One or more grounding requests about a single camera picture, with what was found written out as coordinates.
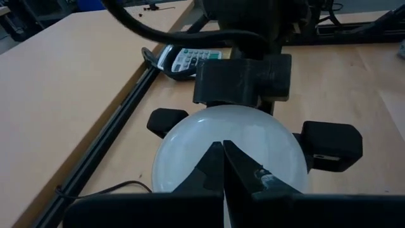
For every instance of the small black parts clump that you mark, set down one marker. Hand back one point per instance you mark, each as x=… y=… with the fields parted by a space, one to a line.
x=152 y=7

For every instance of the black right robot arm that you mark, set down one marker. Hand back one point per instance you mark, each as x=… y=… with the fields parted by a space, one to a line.
x=253 y=19

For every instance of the small cream round lid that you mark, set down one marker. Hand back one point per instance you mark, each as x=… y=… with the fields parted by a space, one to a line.
x=401 y=50

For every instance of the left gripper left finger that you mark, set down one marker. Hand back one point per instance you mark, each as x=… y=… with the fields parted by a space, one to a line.
x=209 y=171

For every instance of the white lightbulb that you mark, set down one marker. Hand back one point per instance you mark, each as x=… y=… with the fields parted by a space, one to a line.
x=221 y=133

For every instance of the grey desk calculator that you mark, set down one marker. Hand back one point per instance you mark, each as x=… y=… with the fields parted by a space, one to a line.
x=193 y=58

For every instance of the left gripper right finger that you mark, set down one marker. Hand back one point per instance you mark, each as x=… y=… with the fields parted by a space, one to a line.
x=243 y=177

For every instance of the black hex key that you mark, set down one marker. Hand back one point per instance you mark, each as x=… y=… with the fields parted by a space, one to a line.
x=166 y=8

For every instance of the light wood desk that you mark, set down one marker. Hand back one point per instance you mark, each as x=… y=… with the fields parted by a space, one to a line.
x=63 y=79

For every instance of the right wrist camera housing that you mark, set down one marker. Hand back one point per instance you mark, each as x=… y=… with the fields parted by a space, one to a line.
x=234 y=79

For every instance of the black aluminium frame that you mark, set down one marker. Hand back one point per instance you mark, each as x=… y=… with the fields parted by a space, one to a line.
x=110 y=136

